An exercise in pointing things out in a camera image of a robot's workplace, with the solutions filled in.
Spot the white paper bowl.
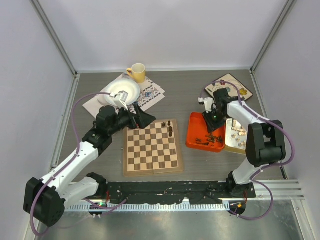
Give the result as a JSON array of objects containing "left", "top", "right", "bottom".
[{"left": 103, "top": 79, "right": 140, "bottom": 106}]

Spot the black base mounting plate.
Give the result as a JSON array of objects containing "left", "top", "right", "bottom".
[{"left": 76, "top": 180, "right": 257, "bottom": 204}]

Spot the wooden chess board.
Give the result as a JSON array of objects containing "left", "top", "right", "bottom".
[{"left": 123, "top": 119, "right": 184, "bottom": 177}]

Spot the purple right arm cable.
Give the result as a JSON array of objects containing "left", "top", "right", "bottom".
[{"left": 198, "top": 80, "right": 296, "bottom": 222}]

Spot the patterned cloth placemat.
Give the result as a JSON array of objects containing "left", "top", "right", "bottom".
[{"left": 83, "top": 73, "right": 165, "bottom": 117}]

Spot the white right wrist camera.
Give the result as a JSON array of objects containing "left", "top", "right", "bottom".
[{"left": 198, "top": 97, "right": 215, "bottom": 113}]

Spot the gold tray of light pieces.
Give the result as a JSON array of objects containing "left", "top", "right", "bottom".
[{"left": 224, "top": 118, "right": 248, "bottom": 155}]

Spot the dark chess piece cluster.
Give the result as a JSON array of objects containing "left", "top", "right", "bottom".
[{"left": 195, "top": 134, "right": 224, "bottom": 146}]

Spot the aluminium frame rail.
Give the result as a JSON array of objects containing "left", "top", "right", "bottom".
[{"left": 31, "top": 180, "right": 306, "bottom": 213}]

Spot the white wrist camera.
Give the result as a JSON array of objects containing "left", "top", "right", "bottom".
[
  {"left": 198, "top": 97, "right": 215, "bottom": 113},
  {"left": 109, "top": 91, "right": 129, "bottom": 111}
]

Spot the orange plastic tray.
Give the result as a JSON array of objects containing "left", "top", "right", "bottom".
[{"left": 185, "top": 112, "right": 226, "bottom": 153}]

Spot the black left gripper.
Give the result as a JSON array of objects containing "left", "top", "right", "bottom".
[{"left": 108, "top": 104, "right": 155, "bottom": 136}]

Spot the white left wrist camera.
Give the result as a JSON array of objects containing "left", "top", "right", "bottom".
[{"left": 109, "top": 91, "right": 129, "bottom": 111}]

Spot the yellow mug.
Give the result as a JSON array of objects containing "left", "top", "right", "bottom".
[{"left": 126, "top": 63, "right": 146, "bottom": 84}]

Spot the floral square plate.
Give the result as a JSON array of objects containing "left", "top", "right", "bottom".
[{"left": 205, "top": 73, "right": 253, "bottom": 101}]

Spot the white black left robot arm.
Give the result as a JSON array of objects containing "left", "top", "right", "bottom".
[{"left": 23, "top": 104, "right": 156, "bottom": 227}]

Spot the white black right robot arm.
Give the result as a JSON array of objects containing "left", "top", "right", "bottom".
[{"left": 198, "top": 88, "right": 286, "bottom": 198}]

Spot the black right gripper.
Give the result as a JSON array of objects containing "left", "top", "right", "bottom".
[{"left": 202, "top": 107, "right": 228, "bottom": 134}]

